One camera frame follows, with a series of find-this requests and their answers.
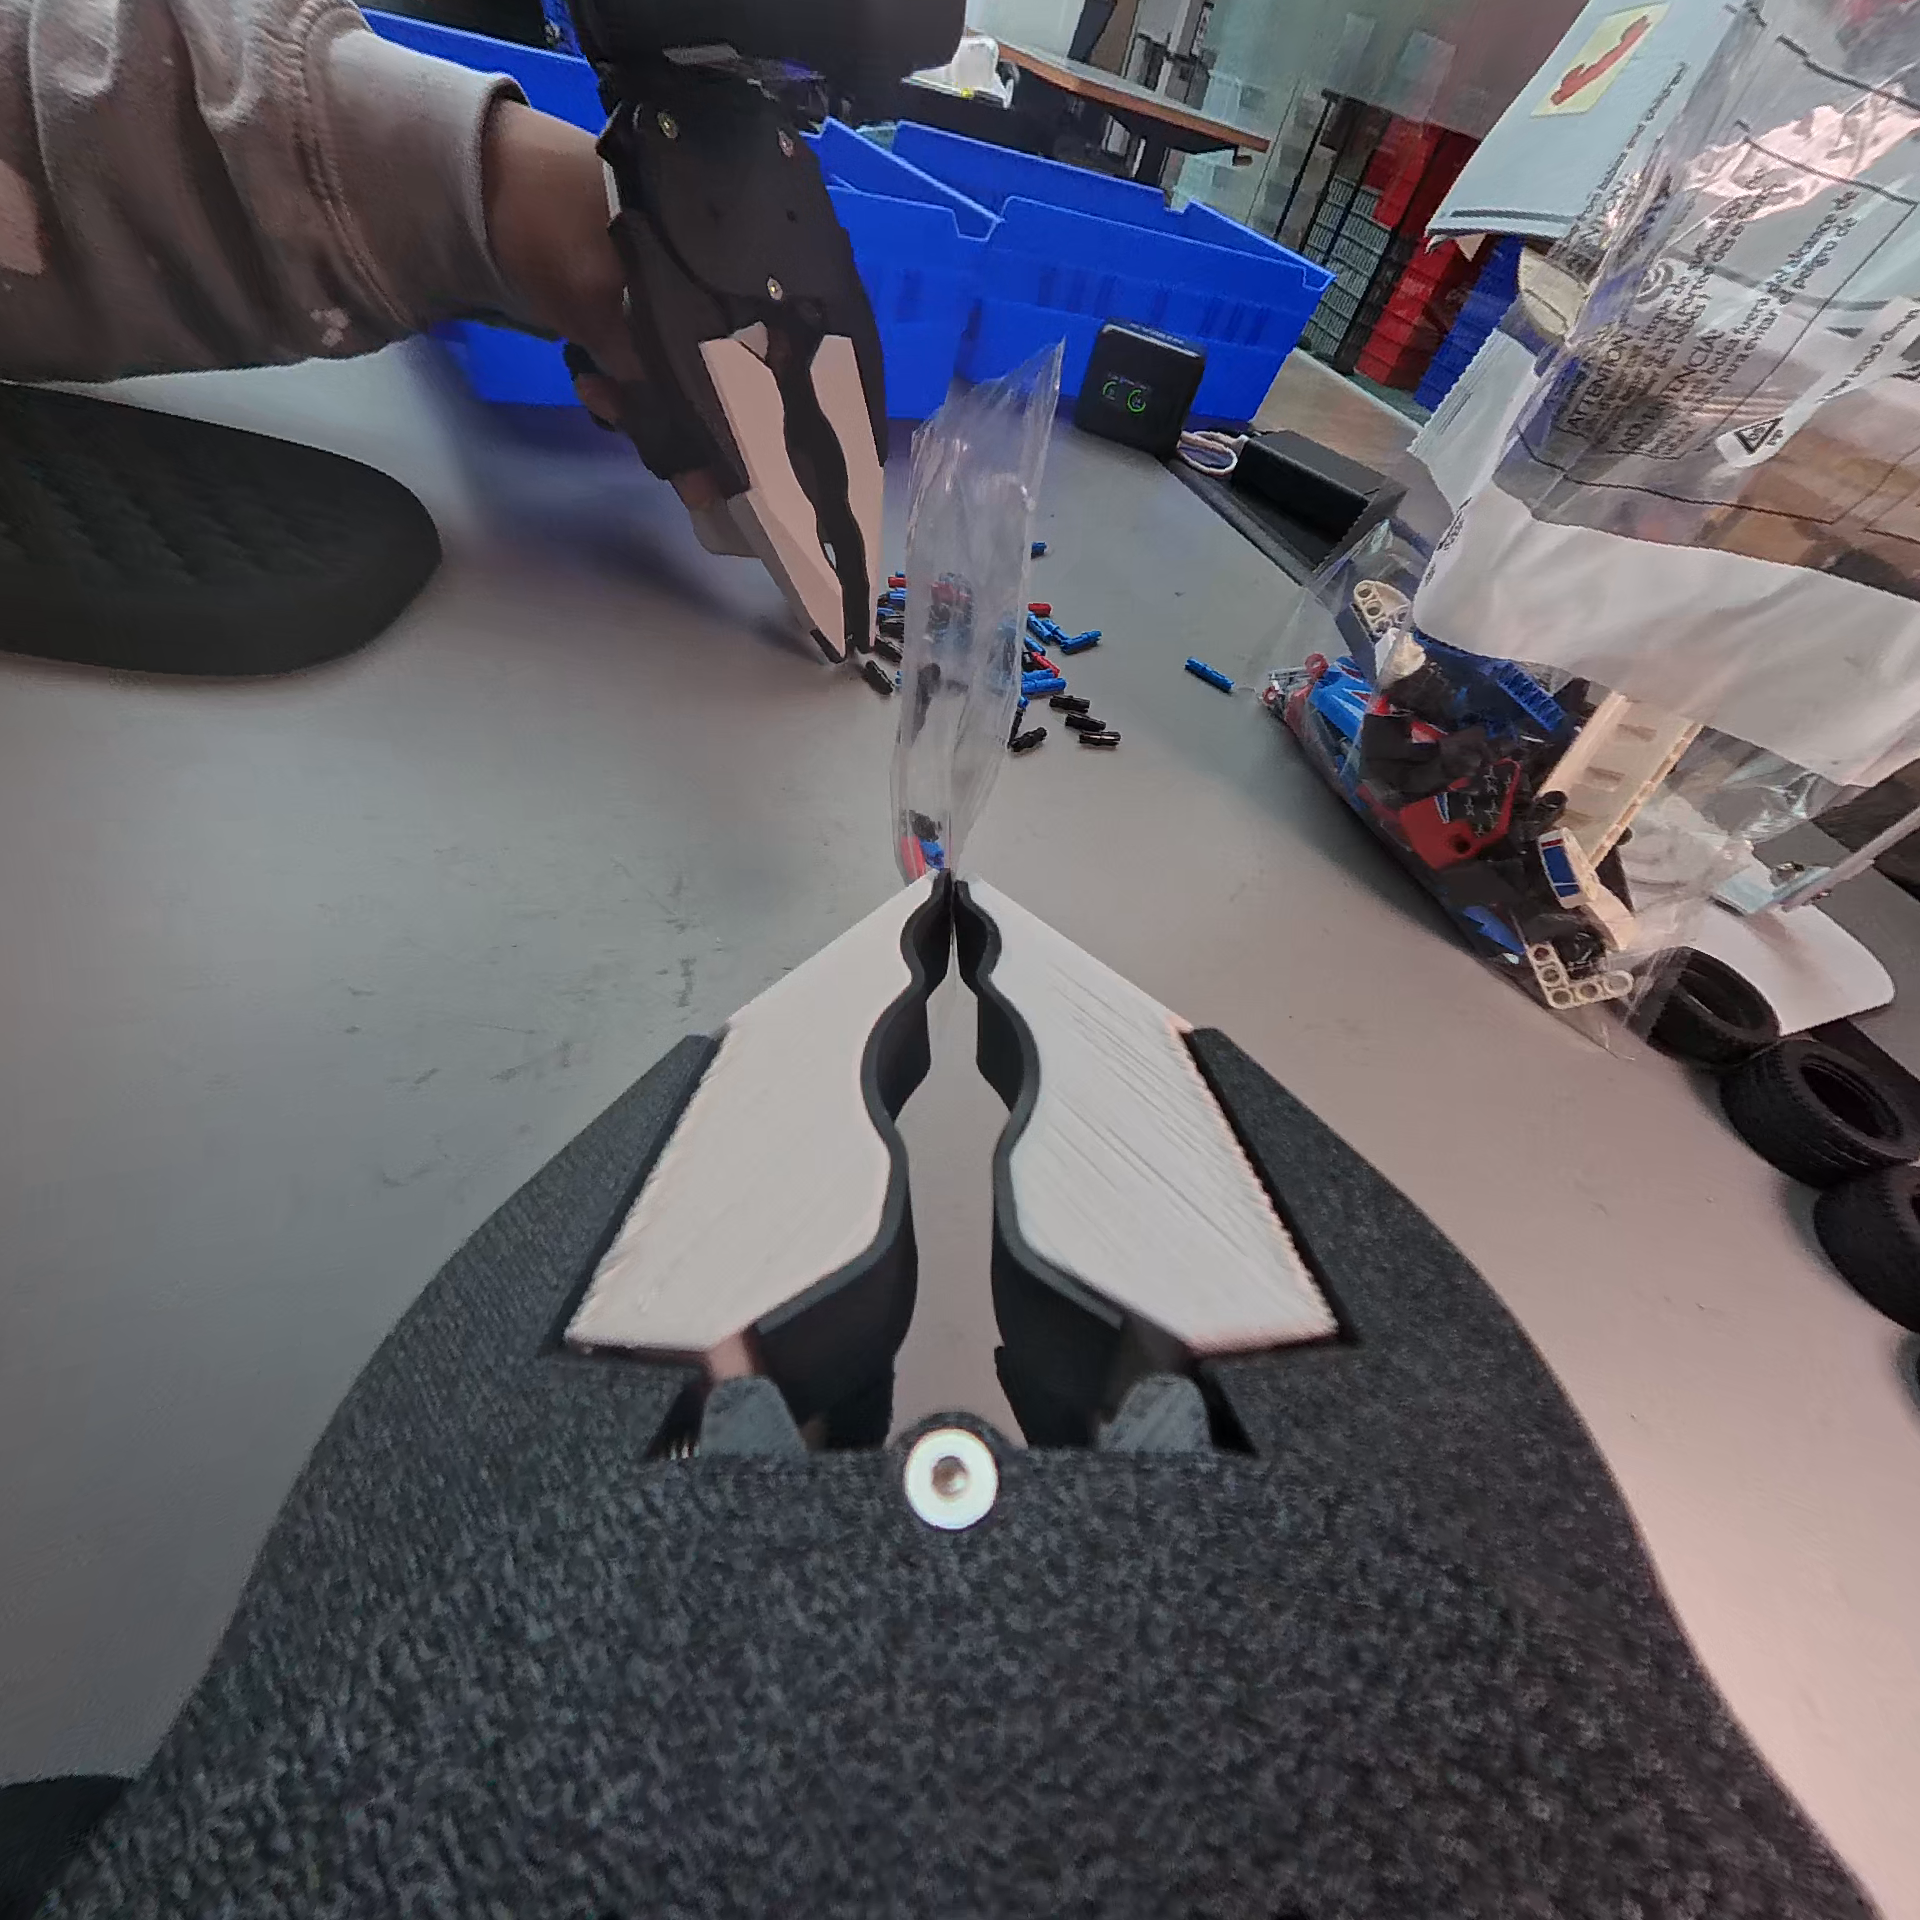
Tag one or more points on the pile of small connector pins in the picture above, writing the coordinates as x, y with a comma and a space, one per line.
1059, 630

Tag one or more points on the white printed sticker sheet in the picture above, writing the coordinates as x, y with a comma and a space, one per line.
1830, 969

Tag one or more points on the adjacent desk with brown edge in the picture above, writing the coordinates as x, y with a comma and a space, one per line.
1320, 399

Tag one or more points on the blue connector pin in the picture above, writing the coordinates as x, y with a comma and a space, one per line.
1208, 674

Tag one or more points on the blue plastic bin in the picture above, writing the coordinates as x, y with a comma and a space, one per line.
900, 301
1140, 254

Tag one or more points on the person's left hand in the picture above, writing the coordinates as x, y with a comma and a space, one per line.
548, 224

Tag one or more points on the brown background table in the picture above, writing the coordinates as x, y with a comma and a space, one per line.
1140, 99

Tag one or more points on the clear bag of toy bricks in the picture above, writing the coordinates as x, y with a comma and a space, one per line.
1470, 794

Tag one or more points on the stack of red blue crates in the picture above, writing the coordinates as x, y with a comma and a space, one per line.
1425, 254

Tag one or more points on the large printed clear plastic bag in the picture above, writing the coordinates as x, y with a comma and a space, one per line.
1694, 451

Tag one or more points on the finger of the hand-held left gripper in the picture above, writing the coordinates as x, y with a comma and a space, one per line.
858, 435
759, 451

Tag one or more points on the small clear plastic bag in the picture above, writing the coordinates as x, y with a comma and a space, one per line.
969, 495

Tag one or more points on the grey desk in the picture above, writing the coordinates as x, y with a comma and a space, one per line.
451, 901

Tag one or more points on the black power bank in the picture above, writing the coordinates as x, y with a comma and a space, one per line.
1140, 386

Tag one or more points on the person's left forearm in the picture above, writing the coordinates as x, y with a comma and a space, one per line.
225, 181

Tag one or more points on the black toy tyre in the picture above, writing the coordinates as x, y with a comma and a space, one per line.
1875, 1245
1815, 1111
1711, 1009

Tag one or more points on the black quilted pad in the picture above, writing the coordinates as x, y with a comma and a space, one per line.
181, 525

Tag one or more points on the black adapter box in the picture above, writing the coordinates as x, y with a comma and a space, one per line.
1312, 476

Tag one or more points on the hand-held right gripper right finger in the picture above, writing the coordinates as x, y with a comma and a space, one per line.
1154, 1184

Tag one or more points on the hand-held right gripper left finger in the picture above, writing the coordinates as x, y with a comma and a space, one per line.
750, 1184

